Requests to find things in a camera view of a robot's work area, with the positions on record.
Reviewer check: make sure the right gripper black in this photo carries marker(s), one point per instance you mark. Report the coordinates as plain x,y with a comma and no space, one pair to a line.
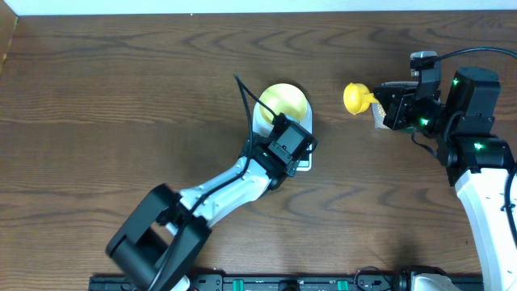
395,110

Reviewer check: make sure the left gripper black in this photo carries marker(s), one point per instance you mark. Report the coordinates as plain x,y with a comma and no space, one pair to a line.
293,166

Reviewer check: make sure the yellow measuring scoop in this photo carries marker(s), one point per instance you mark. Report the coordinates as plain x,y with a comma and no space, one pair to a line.
357,98

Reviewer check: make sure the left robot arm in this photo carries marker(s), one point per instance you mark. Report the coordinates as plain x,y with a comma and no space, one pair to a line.
159,241

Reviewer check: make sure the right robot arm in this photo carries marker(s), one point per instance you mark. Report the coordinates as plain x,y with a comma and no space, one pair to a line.
479,165

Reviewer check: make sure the pale yellow bowl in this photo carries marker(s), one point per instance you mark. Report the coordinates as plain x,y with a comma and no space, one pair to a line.
287,99

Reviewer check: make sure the soybeans in container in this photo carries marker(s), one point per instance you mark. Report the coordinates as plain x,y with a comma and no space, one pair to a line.
381,111

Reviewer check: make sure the clear plastic container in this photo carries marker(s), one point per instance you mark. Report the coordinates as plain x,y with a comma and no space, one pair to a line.
378,121

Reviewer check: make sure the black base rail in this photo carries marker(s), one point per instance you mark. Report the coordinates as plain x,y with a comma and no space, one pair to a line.
216,282

